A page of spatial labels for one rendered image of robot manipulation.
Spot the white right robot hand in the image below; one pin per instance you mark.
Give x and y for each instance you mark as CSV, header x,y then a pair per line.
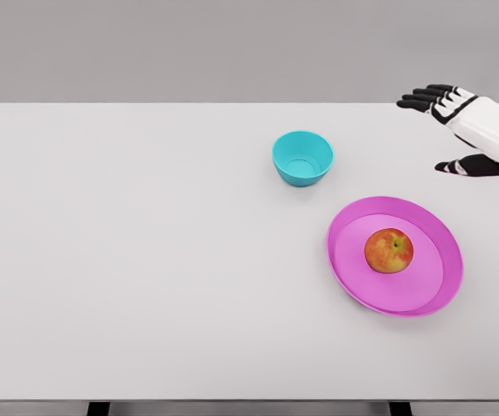
x,y
483,125

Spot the red yellow apple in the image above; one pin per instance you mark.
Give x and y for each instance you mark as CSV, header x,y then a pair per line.
x,y
388,251

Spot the pink plate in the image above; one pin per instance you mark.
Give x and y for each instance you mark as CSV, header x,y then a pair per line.
x,y
423,286

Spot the blue bowl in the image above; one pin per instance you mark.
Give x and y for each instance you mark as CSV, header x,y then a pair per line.
x,y
302,159

